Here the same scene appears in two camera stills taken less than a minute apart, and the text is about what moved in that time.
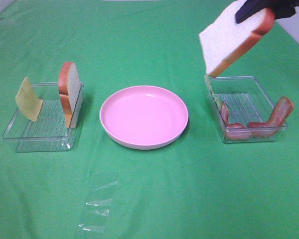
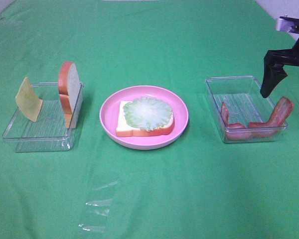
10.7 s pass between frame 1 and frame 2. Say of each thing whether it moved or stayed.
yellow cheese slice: stayed
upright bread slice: stayed
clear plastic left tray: stayed
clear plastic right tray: stayed
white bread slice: moved
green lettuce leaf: moved
